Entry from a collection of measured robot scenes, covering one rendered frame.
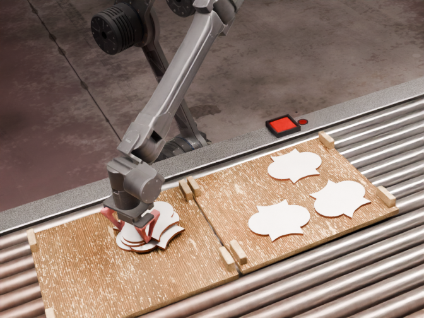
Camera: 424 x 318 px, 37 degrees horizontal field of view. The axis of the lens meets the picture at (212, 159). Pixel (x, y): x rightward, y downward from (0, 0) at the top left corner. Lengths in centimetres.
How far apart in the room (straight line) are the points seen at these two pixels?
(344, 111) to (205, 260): 71
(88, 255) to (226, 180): 40
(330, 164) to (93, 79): 273
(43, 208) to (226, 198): 48
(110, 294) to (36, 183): 203
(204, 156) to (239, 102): 197
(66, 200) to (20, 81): 273
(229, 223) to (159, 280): 23
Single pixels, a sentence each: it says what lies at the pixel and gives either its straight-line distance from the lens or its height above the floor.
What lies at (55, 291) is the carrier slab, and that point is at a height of 94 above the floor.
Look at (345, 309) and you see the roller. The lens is 136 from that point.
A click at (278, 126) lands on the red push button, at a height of 93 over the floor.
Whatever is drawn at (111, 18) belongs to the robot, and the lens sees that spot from 257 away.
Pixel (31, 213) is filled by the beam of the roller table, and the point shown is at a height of 91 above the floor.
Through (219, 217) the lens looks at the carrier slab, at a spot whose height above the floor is 94.
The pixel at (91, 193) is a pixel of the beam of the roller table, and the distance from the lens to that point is 171.
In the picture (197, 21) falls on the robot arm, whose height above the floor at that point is 136.
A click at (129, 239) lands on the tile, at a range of 146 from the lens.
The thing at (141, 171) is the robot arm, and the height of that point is 117.
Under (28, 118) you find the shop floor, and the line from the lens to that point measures 394.
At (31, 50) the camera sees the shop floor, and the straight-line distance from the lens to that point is 477.
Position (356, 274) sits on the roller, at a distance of 141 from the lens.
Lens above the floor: 196
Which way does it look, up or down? 37 degrees down
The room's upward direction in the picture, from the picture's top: 7 degrees counter-clockwise
